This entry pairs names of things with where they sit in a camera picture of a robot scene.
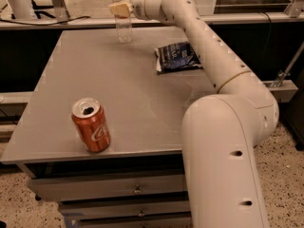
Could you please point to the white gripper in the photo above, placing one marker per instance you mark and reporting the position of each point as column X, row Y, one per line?
column 137, row 8

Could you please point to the clear plastic water bottle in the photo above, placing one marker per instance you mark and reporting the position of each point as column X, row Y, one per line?
column 123, row 27

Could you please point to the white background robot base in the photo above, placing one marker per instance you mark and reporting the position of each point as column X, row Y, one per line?
column 22, row 9

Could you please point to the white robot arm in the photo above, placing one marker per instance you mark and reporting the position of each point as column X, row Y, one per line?
column 219, row 131

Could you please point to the blue crumpled chip bag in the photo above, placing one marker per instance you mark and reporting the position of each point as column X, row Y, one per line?
column 176, row 57

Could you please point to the red cola can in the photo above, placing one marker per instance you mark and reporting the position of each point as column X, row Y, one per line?
column 89, row 118

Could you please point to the grey drawer cabinet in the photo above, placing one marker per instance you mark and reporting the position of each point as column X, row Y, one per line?
column 138, row 181

